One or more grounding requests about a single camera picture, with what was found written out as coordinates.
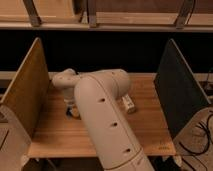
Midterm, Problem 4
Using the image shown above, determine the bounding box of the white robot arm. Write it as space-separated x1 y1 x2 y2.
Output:
52 69 155 171

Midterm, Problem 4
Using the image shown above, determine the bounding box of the blue cloth piece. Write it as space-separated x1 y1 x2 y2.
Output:
66 107 74 117

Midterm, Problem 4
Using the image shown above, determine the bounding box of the right dark divider panel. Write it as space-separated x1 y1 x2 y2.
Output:
154 39 211 138

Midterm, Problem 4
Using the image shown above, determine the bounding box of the left wooden divider panel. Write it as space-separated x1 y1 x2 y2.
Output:
0 38 49 141

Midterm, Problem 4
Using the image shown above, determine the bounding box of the wooden shelf with brackets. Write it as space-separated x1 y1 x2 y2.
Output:
0 0 213 33

